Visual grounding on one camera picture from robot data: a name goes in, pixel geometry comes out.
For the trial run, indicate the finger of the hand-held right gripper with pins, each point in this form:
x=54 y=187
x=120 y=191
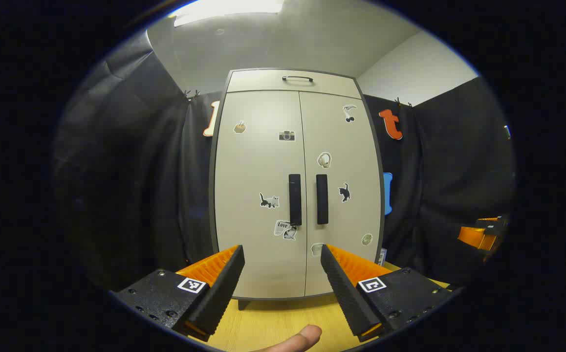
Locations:
x=478 y=238
x=493 y=226

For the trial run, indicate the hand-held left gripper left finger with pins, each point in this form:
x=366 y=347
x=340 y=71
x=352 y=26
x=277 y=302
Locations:
x=219 y=293

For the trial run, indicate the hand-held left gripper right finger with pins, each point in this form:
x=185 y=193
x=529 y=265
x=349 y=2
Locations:
x=346 y=293

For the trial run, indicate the beige cabinet door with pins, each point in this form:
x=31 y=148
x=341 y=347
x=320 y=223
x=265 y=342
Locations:
x=361 y=146
x=253 y=171

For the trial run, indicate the beige double-door shoe cabinet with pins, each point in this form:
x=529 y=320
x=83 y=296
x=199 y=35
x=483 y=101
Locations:
x=263 y=80

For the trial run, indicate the black backdrop cloth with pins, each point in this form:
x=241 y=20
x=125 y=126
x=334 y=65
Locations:
x=131 y=171

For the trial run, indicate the black cloth clip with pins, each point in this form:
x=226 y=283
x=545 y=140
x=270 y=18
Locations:
x=402 y=102
x=192 y=94

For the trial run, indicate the ceiling light panel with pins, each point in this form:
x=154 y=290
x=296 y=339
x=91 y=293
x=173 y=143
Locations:
x=224 y=10

